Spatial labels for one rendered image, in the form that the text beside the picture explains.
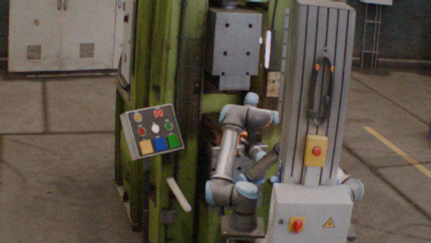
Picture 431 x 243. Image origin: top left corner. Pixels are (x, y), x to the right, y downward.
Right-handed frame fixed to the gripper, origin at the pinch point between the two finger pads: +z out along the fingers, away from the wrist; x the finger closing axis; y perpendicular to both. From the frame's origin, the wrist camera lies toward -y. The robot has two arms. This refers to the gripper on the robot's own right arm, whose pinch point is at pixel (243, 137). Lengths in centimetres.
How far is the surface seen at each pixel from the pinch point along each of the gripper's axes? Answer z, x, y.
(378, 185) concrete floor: 123, 192, 101
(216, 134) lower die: 18.3, -11.5, 3.4
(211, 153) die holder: 13.0, -16.1, 14.1
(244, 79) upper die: 16.4, 4.1, -32.2
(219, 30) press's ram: 16, -14, -64
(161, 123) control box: 5, -51, -10
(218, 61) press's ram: 16.2, -13.2, -44.3
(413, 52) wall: 595, 557, 64
